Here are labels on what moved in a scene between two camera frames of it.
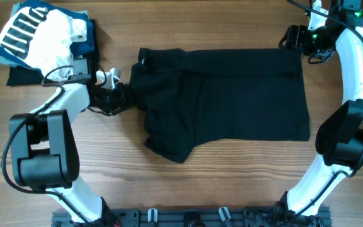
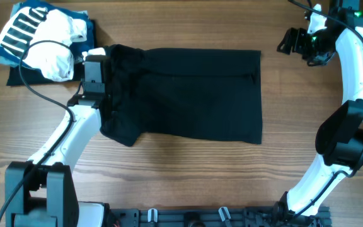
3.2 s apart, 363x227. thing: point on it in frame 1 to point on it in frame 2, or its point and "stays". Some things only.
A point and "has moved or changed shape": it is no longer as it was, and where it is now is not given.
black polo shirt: (218, 96) has moved or changed shape
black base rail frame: (190, 217) stays
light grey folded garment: (7, 63) stays
